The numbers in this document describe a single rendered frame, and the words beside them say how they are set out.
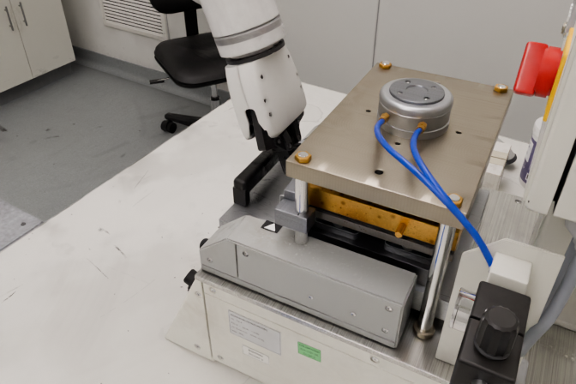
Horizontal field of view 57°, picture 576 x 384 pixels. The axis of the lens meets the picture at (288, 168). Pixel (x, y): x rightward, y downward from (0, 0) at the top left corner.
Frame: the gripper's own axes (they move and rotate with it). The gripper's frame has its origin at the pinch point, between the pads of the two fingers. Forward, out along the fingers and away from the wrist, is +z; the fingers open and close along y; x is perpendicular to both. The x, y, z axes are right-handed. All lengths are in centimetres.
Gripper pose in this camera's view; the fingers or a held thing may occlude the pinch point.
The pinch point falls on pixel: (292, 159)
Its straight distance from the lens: 70.7
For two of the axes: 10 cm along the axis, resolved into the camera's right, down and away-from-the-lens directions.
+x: 8.3, -0.3, -5.5
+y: -4.6, 5.1, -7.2
